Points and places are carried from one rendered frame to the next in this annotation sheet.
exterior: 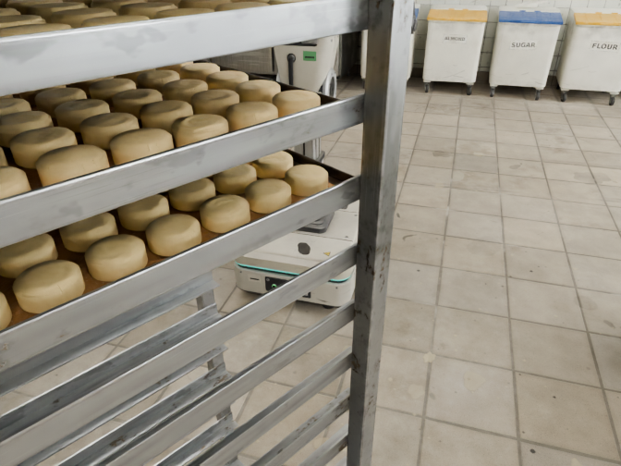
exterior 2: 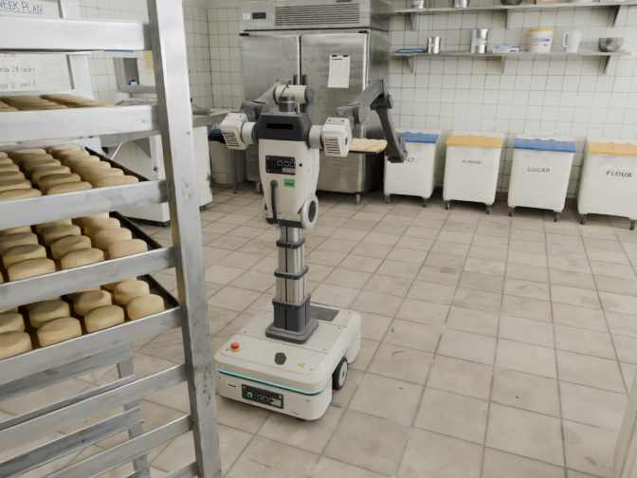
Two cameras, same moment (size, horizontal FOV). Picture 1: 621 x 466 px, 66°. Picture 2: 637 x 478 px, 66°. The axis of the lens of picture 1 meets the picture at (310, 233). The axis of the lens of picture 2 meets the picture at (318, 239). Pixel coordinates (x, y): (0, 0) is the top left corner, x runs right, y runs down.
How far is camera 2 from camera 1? 0.33 m
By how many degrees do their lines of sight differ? 13
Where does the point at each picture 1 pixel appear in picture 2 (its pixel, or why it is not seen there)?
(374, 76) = (174, 234)
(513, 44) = (528, 169)
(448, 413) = not seen: outside the picture
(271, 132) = (75, 276)
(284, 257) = (259, 366)
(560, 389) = not seen: outside the picture
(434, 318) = (407, 440)
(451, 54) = (469, 175)
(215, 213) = (45, 332)
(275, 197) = (102, 321)
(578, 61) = (593, 187)
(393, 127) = (192, 272)
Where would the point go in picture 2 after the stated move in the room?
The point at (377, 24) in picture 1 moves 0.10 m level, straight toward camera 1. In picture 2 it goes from (171, 199) to (123, 224)
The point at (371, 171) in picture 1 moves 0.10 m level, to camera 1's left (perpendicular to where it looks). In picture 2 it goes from (183, 304) to (111, 302)
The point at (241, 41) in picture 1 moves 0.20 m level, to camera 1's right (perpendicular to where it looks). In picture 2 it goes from (40, 216) to (217, 221)
